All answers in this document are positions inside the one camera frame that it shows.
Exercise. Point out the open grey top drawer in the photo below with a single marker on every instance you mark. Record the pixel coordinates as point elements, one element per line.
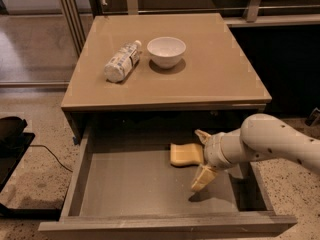
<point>124,188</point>

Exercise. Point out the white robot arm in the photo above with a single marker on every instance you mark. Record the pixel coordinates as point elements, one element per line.
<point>260,137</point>

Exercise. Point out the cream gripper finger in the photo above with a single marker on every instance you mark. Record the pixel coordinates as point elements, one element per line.
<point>204,175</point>
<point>203,136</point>

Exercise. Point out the clear plastic water bottle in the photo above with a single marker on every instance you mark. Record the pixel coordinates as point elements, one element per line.
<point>124,60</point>

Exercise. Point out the yellow wavy sponge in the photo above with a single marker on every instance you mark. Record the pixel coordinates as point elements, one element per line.
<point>186,154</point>

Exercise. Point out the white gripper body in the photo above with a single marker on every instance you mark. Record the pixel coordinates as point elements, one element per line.
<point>212,150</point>

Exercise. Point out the grey cabinet with counter top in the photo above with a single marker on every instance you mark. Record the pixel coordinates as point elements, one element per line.
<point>187,62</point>

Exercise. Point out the small dark object on floor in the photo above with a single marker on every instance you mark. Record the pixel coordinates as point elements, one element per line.
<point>313,117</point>

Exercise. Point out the white ceramic bowl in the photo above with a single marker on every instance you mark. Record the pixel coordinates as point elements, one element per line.
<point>166,52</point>

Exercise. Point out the metal railing frame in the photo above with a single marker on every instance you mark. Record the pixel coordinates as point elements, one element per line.
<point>237,13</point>

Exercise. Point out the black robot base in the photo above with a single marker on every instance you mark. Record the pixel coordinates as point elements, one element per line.
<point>14,142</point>

